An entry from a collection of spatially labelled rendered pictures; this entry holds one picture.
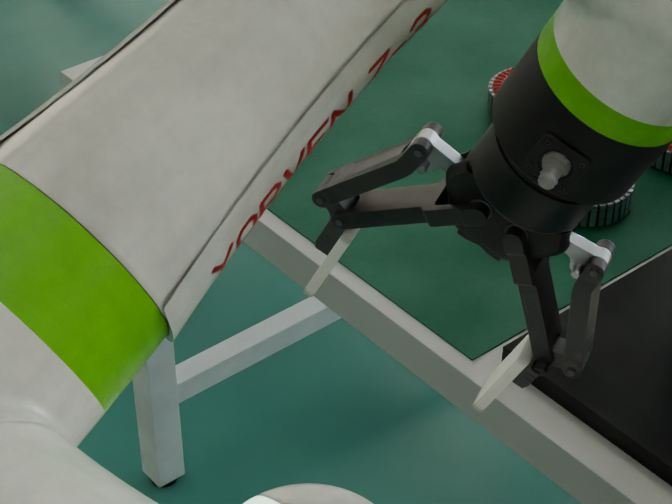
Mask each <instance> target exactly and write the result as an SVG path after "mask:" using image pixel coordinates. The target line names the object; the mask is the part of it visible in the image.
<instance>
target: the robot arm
mask: <svg viewBox="0 0 672 504"><path fill-rule="evenodd" d="M447 1H448V0H168V1H167V2H166V3H165V4H164V5H162V6H161V7H160V8H159V9H158V10H157V11H156V12H155V13H153V14H152V15H151V16H150V17H149V18H148V19H146V20H145V21H144V22H143V23H142V24H141V25H140V26H138V27H137V28H136V29H135V30H134V31H133V32H131V33H130V34H129V35H128V36H127V37H125V38H124V39H123V40H122V41H121V42H119V43H118V44H117V45H116V46H115V47H114V48H112V49H111V50H110V51H109V52H107V53H106V54H105V55H104V56H103V57H101V58H100V59H99V60H98V61H96V62H95V63H94V64H93V65H92V66H90V67H89V68H88V69H87V70H85V71H84V72H83V73H82V74H80V75H79V76H78V77H77V78H75V79H74V80H73V81H72V82H70V83H69V84H68V85H66V86H65V87H64V88H63V89H61V90H60V91H59V92H57V93H56V94H55V95H54V96H52V97H51V98H50V99H48V100H47V101H46V102H44V103H43V104H42V105H41V106H39V107H38V108H37V109H35V110H34V111H33V112H31V113H30V114H29V115H28V116H26V117H25V118H24V119H22V120H21V121H20V122H18V123H17V124H15V125H14V126H13V127H11V128H10V129H9V130H7V131H6V132H5V133H3V134H2V135H0V504H158V503H157V502H155V501H153V500H152V499H150V498H149V497H147V496H145V495H144V494H142V493H141V492H139V491H138V490H136V489H134V488H133V487H131V486H130V485H128V484H127V483H125V482H124V481H122V480H121V479H119V478H118V477H116V476H115V475H114V474H112V473H111V472H109V471H108V470H106V469H105V468H104V467H102V466H101V465H99V464H98V463H97V462H95V461H94V460H93V459H91V458H90V457H89V456H87V455H86V454H85V453H84V452H82V451H81V450H80V449H78V448H77V446H78V445H79V444H80V443H81V442H82V440H83V439H84V438H85V437H86V435H87V434H88V433H89V432H90V431H91V429H92V428H93V427H94V426H95V425H96V423H97V422H98V421H99V420H100V419H101V417H102V416H103V415H104V414H105V413H106V411H107V410H108V409H109V408H110V406H111V405H112V404H113V403H114V401H115V400H116V399H117V398H118V396H119V395H120V394H121V393H122V391H123V390H124V389H125V388H126V387H127V385H128V384H129V383H130V382H131V380H132V379H133V378H134V377H135V375H136V374H137V373H138V372H139V370H140V369H141V368H142V367H143V365H144V364H145V363H146V361H147V360H148V359H149V358H150V356H151V355H152V354H153V353H154V351H155V350H156V349H157V347H158V346H159V345H160V344H161V342H162V341H163V340H164V338H165V337H166V339H167V340H168V341H170V342H173V341H174V340H175V338H176V337H177V335H178V334H179V332H180V331H181V329H182V328H183V326H184V325H185V323H186V322H187V320H188V319H189V317H190V316H191V314H192V313H193V311H194V310H195V308H196V307H197V305H198V304H199V302H200V301H201V299H202V298H203V297H204V295H205V294H206V292H207V291H208V289H209V288H210V287H211V285H212V284H213V282H214V281H215V280H216V278H217V277H218V275H219V274H220V272H221V271H222V270H223V268H224V267H225V265H226V264H227V263H228V261H229V260H230V258H231V257H232V256H233V254H234V253H235V251H236V250H237V249H238V247H239V246H240V244H241V243H242V242H243V240H244V239H245V238H246V236H247V235H248V233H249V232H250V231H251V229H252V228H253V227H254V225H255V224H256V223H257V221H258V220H259V219H260V217H261V216H262V215H263V213H264V212H265V211H266V209H267V208H268V207H269V205H270V204H271V203H272V201H273V200H274V199H275V197H276V196H277V195H278V193H279V192H280V191H281V190H282V188H283V187H284V186H285V184H286V183H287V182H288V181H289V179H290V178H291V177H292V175H293V174H294V173H295V172H296V170H297V169H298V168H299V167H300V165H301V164H302V163H303V162H304V160H305V159H306V158H307V157H308V155H309V154H310V153H311V152H312V150H313V149H314V148H315V147H316V146H317V144H318V143H319V142H320V141H321V139H322V138H323V137H324V136H325V135H326V133H327V132H328V131H329V130H330V129H331V127H332V126H333V125H334V124H335V123H336V121H337V120H338V119H339V118H340V117H341V116H342V114H343V113H344V112H345V111H346V110H347V109H348V107H349V106H350V105H351V104H352V103H353V102H354V100H355V99H356V98H357V97H358V96H359V95H360V94H361V93H362V91H363V90H364V89H365V88H366V87H367V86H368V85H369V83H370V82H371V81H372V80H373V79H374V78H375V77H376V76H377V75H378V73H379V72H380V71H381V70H382V69H383V68H384V67H385V66H386V65H387V64H388V63H389V61H390V60H391V59H392V58H393V57H394V56H395V55H396V54H397V53H398V52H399V51H400V50H401V49H402V48H403V46H404V45H405V44H406V43H407V42H408V41H409V40H410V39H411V38H412V37H413V36H414V35H415V34H416V33H417V32H418V31H419V30H420V29H421V28H422V27H423V26H424V25H425V24H426V23H427V22H428V21H429V19H430V18H431V17H432V16H433V15H434V14H435V13H436V12H437V11H438V10H439V9H440V8H441V7H442V6H443V5H444V4H445V3H446V2H447ZM492 121H493V122H492V124H491V125H490V126H489V128H488V129H487V130H486V132H485V133H484V134H483V136H482V137H481V138H480V140H479V141H478V142H477V144H476V145H475V146H474V148H472V149H471V150H469V151H467V152H464V153H461V154H459V153H458V152H456V151H455V150H454V149H453V148H452V147H450V146H449V145H448V144H447V143H445V142H444V141H443V140H442V139H441V136H442V135H443V129H442V127H441V126H440V124H438V123H437V122H433V121H430V122H427V123H426V124H425V125H424V126H423V127H422V128H421V129H420V130H419V131H418V132H417V133H416V135H415V136H414V137H413V138H412V139H409V140H407V141H404V142H402V143H399V144H397V145H394V146H392V147H389V148H387V149H384V150H381V151H379V152H376V153H374V154H371V155H369V156H366V157H364V158H361V159H359V160H356V161H354V162H351V163H349V164H346V165H344V166H341V167H338V168H336V169H333V170H331V171H329V172H328V174H327V175H326V176H325V178H324V179H323V180H322V182H321V183H320V185H319V186H318V187H317V189H316V190H315V192H314V193H313V194H312V201H313V203H314V204H315V205H317V206H319V207H322V208H324V207H325V208H326V209H327V210H328V211H329V213H330V220H329V222H328V224H327V225H326V226H325V228H324V229H323V231H322V232H321V234H320V235H319V237H318V238H317V240H316V241H315V248H317V249H318V250H320V251H321V252H323V253H324V254H325V255H327V257H326V258H325V259H324V261H323V262H322V264H321V265H320V267H319V268H318V270H317V271H316V273H315V274H314V276H313V277H312V278H311V280H310V281H309V283H308V284H307V286H306V287H305V289H304V290H303V292H304V294H305V295H307V296H308V297H313V296H314V294H315V293H316V291H317V290H318V289H319V287H320V286H321V284H322V283H323V282H324V280H325V279H326V277H327V276H328V274H329V273H330V272H331V270H332V269H333V267H334V266H335V264H336V263H337V262H338V260H339V259H340V257H341V256H342V255H343V253H344V252H345V250H346V249H347V247H348V246H349V245H350V243H351V242H352V240H353V239H354V237H355V236H356V234H357V233H358V231H359V230H360V228H369V227H382V226H394V225H406V224H419V223H428V225H429V226H430V227H440V226H453V225H455V226H456V227H457V229H458V231H457V233H458V234H459V235H460V236H462V237H463V238H465V239H466V240H468V241H471V242H473V243H475V244H477V245H479V246H480V247H481V248H482V249H483V250H484V251H485V252H486V253H487V254H488V255H490V256H491V257H493V258H494V259H495V260H497V261H498V262H499V260H500V259H503V260H506V261H509V264H510V269H511V273H512V278H513V282H514V284H515V285H518V288H519V293H520V297H521V302H522V307H523V311H524V316H525V321H526V325H527V330H528V335H527V336H526V337H525V338H524V339H523V340H522V341H521V342H520V343H519V344H518V345H517V346H516V347H515V349H514V350H513V351H512V352H511V353H510V354H509V355H508V356H507V357H506V358H505V359H504V360H503V361H502V362H501V363H500V364H499V365H498V367H497V368H496V369H495V370H494V371H493V372H492V373H491V374H490V375H489V376H488V377H487V378H486V380H485V382H484V384H483V386H482V388H481V390H480V391H479V393H478V395H477V397H476V399H475V401H474V403H473V405H472V407H473V408H472V409H473V410H475V411H476V412H478V413H482V412H483V411H484V409H485V408H486V407H487V406H488V405H489V404H490V403H491V402H492V401H493V400H494V399H495V398H496V397H497V396H498V395H499V394H500V393H501V392H502V391H503V390H504V389H505V388H506V387H507V386H508V385H509V384H510V383H511V382H513V383H515V384H516V385H518V386H519V387H521V388H524V387H527V386H529V385H530V384H531V383H532V382H533V381H534V380H535V379H536V378H537V377H538V376H545V375H547V373H548V372H549V370H550V367H551V366H555V367H559V368H561V369H563V373H564V374H565V375H566V376H567V377H569V378H572V379H576V378H579V377H580V375H581V373H582V371H583V369H584V367H585V365H586V362H587V360H588V358H589V355H590V353H591V351H592V347H593V339H594V332H595V324H596V317H597V310H598V302H599V295H600V287H601V280H602V278H603V277H604V275H605V272H606V270H607V268H608V266H609V264H610V262H611V259H612V257H613V255H614V253H615V250H616V247H615V245H614V244H613V243H612V242H611V241H609V240H607V239H602V240H599V241H598V242H597V243H596V244H594V243H592V242H590V241H589V240H587V239H585V238H583V237H581V236H580V235H578V234H576V233H575V227H576V226H577V224H578V223H579V222H580V221H581V220H582V219H583V218H584V217H585V215H586V214H587V213H588V212H589V211H590V210H591V209H592V208H593V206H594V205H597V204H606V203H610V202H613V201H615V200H617V199H619V198H621V197H622V196H623V195H625V194H626V192H627V191H628V190H629V189H630V188H631V187H632V186H633V185H634V184H635V183H636V182H637V180H638V179H639V178H640V177H641V176H642V175H643V174H644V173H645V172H646V171H647V170H648V168H649V167H650V166H651V165H652V164H653V163H654V162H655V161H656V160H657V159H658V157H659V156H660V155H661V154H662V153H663V152H664V151H665V150H666V149H667V148H668V147H669V145H670V144H671V143H672V0H564V1H563V2H562V3H561V5H560V6H559V8H558V9H557V10H556V12H555V13H554V14H553V16H552V17H551V18H550V20H549V21H548V23H547V24H546V25H545V27H544V28H543V29H542V31H541V32H540V34H539V35H538V36H537V38H536V39H535V40H534V42H533V43H532V44H531V46H530V47H529V48H528V50H527V51H526V53H525V54H524V55H523V57H522V58H521V59H520V61H519V62H518V63H517V65H516V66H515V67H514V69H513V70H512V72H511V73H510V74H509V76H508V77H507V78H506V80H505V81H504V82H503V84H502V85H501V86H500V88H499V89H498V91H497V92H496V94H495V96H494V99H493V103H492ZM433 169H442V170H444V171H445V172H446V176H445V179H442V180H440V181H439V182H437V183H435V184H428V185H418V186H408V187H398V188H387V189H377V190H373V189H376V188H379V187H381V186H384V185H387V184H390V183H392V182H395V181H398V180H400V179H403V178H405V177H407V176H409V175H410V174H412V173H413V172H414V171H415V170H417V171H418V172H419V173H421V174H423V173H425V172H426V171H431V170H433ZM562 253H566V254H567V255H568V256H569V258H570V265H569V267H570V270H571V271H572V272H571V276H572V277H573V278H574V279H576V281H575V283H574V286H573V289H572V293H571V300H570V309H569V317H568V326H567V334H566V339H564V336H563V331H562V326H561V321H560V316H559V311H558V306H557V301H556V296H555V290H554V285H553V280H552V275H551V270H550V265H549V257H551V256H558V255H560V254H562ZM168 333H169V334H168ZM243 504H373V503H372V502H370V501H369V500H367V499H366V498H364V497H362V496H360V495H358V494H356V493H354V492H351V491H349V490H346V489H343V488H340V487H336V486H331V485H325V484H315V483H302V484H292V485H286V486H281V487H277V488H274V489H271V490H268V491H265V492H263V493H261V494H259V495H257V496H255V497H253V498H251V499H249V500H248V501H246V502H245V503H243Z"/></svg>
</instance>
